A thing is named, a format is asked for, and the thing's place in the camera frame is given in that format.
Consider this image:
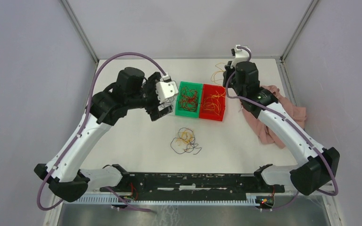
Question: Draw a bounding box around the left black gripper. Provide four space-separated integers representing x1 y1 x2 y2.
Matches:
127 73 173 121

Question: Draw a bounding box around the red cable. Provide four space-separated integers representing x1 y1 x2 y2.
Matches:
180 87 200 113

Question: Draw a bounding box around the cable pile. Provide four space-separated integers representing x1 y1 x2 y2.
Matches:
170 126 203 156

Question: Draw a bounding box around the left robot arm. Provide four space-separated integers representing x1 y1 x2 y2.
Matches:
34 67 178 202

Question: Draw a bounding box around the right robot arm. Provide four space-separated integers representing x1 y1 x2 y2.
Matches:
223 61 340 196

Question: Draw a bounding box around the green plastic bin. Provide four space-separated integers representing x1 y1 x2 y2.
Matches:
175 81 203 118

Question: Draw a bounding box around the red plastic bin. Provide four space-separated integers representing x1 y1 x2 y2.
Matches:
199 84 226 121

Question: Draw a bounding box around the pink cloth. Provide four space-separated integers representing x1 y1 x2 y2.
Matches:
242 85 307 149

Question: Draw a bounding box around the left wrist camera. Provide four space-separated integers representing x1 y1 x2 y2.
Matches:
156 81 179 104

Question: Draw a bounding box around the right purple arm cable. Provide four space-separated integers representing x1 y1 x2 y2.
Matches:
225 46 340 212

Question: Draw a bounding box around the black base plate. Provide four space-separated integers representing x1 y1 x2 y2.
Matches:
112 172 285 201

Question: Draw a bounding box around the white slotted cable duct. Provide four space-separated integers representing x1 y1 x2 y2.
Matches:
65 194 268 207

